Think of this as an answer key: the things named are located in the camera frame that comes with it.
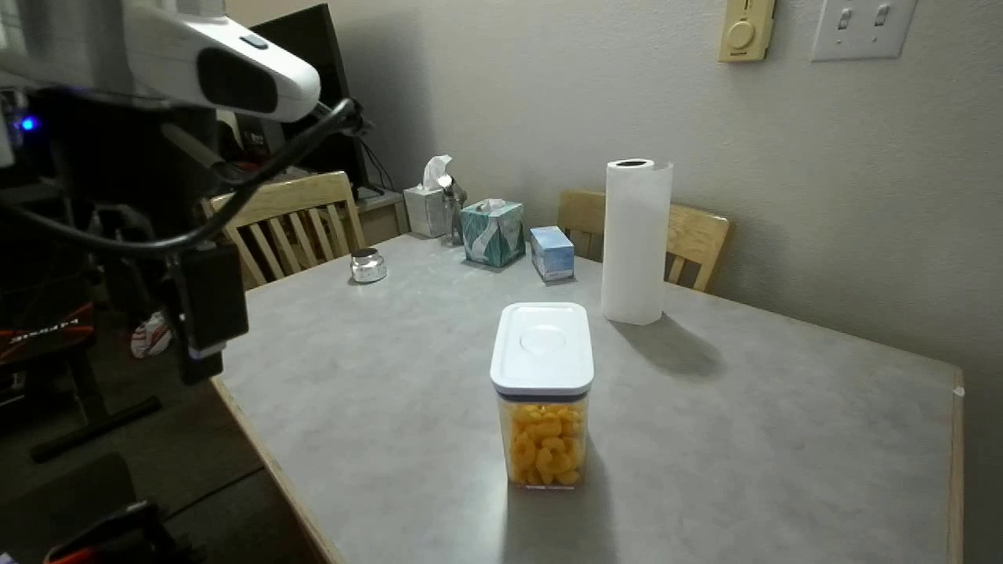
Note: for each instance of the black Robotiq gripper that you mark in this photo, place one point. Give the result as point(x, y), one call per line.
point(209, 299)

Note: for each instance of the red white cloth pile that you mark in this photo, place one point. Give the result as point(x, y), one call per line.
point(151, 332)

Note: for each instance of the slatted light wooden chair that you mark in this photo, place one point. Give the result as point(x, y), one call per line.
point(299, 225)

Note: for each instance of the small glass jar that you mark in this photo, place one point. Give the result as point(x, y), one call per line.
point(369, 267)

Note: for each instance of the black red bag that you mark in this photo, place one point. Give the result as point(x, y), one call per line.
point(110, 537)

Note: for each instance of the white tissue box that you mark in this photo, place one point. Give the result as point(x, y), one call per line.
point(428, 204)

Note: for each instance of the teal tissue box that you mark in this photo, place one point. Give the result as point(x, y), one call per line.
point(489, 232)

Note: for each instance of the black monitor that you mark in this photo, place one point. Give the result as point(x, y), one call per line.
point(319, 51)

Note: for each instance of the small blue box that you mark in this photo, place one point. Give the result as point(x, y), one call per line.
point(553, 253)

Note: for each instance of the white paper towel roll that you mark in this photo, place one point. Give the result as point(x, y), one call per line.
point(635, 238)

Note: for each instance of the light wooden chair backrest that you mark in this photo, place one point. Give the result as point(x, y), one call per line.
point(697, 246)

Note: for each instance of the beige wall thermostat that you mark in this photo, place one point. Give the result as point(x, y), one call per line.
point(748, 30)

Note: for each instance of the white light switch plate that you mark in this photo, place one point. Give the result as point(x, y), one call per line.
point(862, 27)

